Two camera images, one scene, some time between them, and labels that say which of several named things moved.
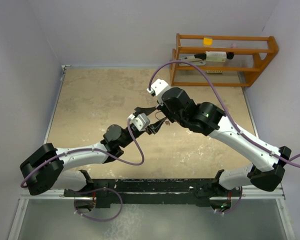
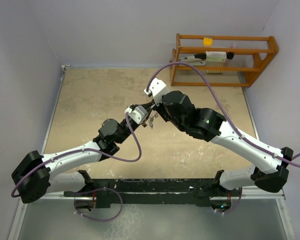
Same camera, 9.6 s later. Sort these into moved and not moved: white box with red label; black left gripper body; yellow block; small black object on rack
Moved: black left gripper body
Not moved: white box with red label; yellow block; small black object on rack
